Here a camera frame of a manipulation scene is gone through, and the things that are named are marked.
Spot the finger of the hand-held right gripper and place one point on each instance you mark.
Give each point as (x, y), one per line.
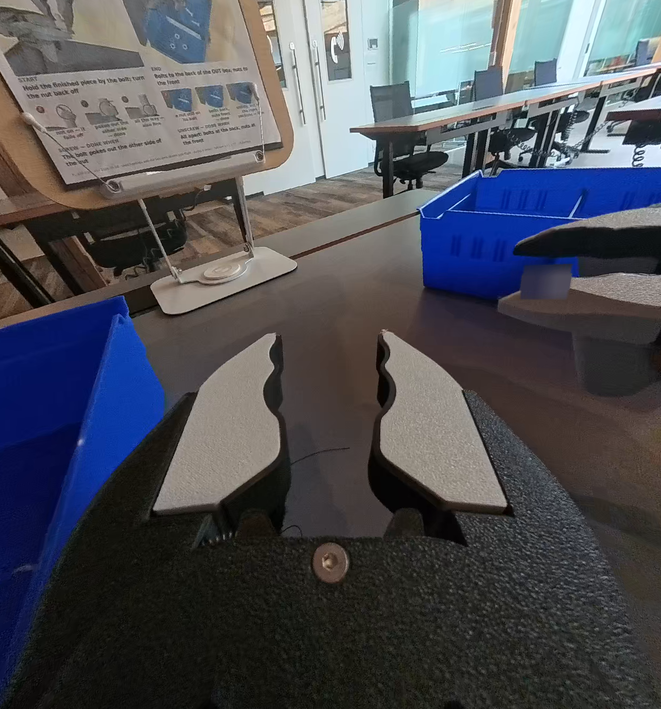
(613, 304)

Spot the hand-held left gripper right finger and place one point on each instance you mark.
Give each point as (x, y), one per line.
(435, 437)

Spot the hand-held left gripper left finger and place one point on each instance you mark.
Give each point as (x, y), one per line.
(225, 432)

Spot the blue plastic bin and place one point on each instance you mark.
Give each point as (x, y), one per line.
(463, 255)
(31, 415)

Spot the instruction sheet on stand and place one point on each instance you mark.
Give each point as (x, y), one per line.
(275, 266)

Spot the black office chair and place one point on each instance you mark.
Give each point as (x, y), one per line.
(645, 52)
(136, 238)
(546, 71)
(488, 83)
(408, 155)

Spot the long wooden desk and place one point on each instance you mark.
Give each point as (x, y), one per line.
(474, 108)

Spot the white door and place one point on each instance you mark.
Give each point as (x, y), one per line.
(358, 127)

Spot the printed instruction sheet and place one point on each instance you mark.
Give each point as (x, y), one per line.
(142, 127)

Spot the phone symbol door sign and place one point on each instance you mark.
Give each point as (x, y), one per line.
(338, 47)

